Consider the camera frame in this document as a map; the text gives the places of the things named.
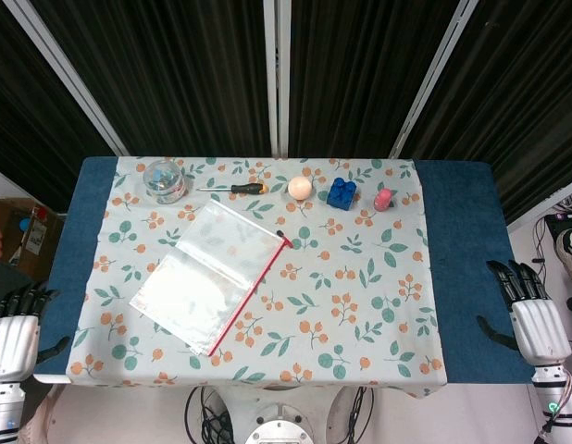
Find clear zip bag red seal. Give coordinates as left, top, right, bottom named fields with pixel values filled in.
left=129, top=198, right=294, bottom=358

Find black cable bundle under table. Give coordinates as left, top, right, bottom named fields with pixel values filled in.
left=183, top=385, right=236, bottom=444

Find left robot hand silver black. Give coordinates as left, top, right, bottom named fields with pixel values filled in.
left=0, top=281, right=72, bottom=385

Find peach coloured ball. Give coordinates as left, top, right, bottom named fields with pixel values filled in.
left=287, top=176, right=314, bottom=202

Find blue toy building block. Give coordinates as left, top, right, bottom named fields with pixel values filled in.
left=325, top=177, right=358, bottom=211

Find cardboard box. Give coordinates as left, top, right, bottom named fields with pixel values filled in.
left=0, top=197, right=66, bottom=283

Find robot torso base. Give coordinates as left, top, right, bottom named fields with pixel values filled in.
left=186, top=384, right=375, bottom=444

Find blue table cover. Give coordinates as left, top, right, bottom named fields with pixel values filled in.
left=22, top=155, right=546, bottom=386

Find clear plastic jar of clips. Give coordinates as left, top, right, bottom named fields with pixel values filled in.
left=142, top=158, right=189, bottom=205

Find floral tablecloth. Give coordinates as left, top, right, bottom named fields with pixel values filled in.
left=65, top=155, right=450, bottom=400

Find black pleated curtain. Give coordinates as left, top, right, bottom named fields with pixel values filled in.
left=0, top=0, right=572, bottom=226

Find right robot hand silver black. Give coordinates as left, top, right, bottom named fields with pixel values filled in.
left=475, top=259, right=572, bottom=369

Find white frame post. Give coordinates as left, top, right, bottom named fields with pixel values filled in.
left=2, top=0, right=131, bottom=157
left=262, top=0, right=292, bottom=159
left=389, top=0, right=482, bottom=159

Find screwdriver black yellow handle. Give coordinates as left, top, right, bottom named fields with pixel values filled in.
left=195, top=181, right=269, bottom=196

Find black floor cables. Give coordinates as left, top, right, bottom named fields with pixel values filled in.
left=526, top=196, right=572, bottom=325

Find pink doll figurine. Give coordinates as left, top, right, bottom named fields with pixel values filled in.
left=373, top=186, right=393, bottom=213

